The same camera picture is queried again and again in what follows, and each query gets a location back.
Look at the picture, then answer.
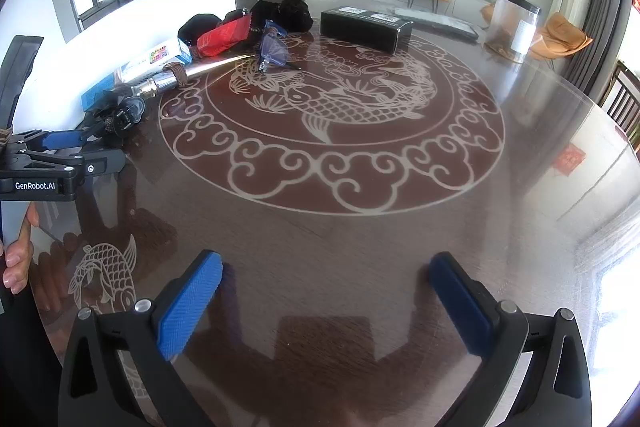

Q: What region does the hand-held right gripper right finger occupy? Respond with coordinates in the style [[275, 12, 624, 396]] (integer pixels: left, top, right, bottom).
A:
[[429, 252, 593, 427]]

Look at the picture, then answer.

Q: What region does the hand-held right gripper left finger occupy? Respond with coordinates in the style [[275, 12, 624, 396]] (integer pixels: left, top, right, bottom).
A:
[[59, 249, 223, 427]]

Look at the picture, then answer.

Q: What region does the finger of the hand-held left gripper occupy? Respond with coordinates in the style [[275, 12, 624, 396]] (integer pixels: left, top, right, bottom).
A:
[[20, 128, 101, 154], [22, 149, 126, 180]]

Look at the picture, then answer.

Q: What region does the brown hair tie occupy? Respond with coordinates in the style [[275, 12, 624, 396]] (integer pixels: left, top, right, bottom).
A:
[[167, 62, 190, 88]]

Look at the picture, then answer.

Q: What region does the red snack packet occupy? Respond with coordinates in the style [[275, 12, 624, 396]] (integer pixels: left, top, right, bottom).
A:
[[196, 16, 252, 58]]

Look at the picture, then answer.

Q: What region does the black velvet pouch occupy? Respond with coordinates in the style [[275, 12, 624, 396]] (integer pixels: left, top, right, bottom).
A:
[[250, 0, 315, 34]]

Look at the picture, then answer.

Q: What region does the black printed box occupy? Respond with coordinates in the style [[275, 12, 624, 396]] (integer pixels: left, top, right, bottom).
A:
[[320, 6, 415, 54]]

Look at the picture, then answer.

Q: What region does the person's left forearm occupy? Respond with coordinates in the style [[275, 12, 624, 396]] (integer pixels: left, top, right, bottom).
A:
[[0, 292, 63, 427]]

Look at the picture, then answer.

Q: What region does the brown patterned glass desktop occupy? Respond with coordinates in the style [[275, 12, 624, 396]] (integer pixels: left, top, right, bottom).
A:
[[30, 0, 640, 427]]

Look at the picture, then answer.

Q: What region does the person's left hand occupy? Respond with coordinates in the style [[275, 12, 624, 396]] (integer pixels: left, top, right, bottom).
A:
[[0, 202, 40, 295]]

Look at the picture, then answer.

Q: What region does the small blue pack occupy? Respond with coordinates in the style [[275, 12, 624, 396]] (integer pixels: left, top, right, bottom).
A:
[[82, 78, 118, 108]]

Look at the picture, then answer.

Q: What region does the silver metal tool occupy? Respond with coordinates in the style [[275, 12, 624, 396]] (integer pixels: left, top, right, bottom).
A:
[[116, 57, 241, 100]]

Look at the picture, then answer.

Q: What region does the blue and white carton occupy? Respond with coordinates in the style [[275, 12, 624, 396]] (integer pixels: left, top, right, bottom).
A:
[[120, 38, 193, 80]]

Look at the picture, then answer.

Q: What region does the white board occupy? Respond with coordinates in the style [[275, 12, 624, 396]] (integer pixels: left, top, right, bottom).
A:
[[12, 0, 237, 132]]

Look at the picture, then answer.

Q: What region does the blue translucent plastic item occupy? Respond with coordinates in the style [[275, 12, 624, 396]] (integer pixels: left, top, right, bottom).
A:
[[255, 20, 303, 74]]

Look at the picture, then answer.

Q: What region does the wooden chair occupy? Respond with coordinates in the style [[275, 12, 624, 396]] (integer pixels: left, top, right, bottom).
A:
[[597, 62, 640, 148]]

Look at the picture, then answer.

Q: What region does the flat dark plastic-wrapped packet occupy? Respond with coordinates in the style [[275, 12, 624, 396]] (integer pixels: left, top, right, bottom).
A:
[[394, 7, 480, 42]]

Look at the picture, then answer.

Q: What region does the clear plastic jar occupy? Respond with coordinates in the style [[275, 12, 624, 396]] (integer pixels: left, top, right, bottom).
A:
[[484, 0, 542, 64]]

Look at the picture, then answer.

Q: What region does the orange lounge chair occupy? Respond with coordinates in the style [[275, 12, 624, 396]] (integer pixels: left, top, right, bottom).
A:
[[481, 4, 593, 62]]

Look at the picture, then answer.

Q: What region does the grey curtain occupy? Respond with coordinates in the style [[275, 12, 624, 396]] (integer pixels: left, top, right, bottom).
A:
[[565, 0, 633, 92]]

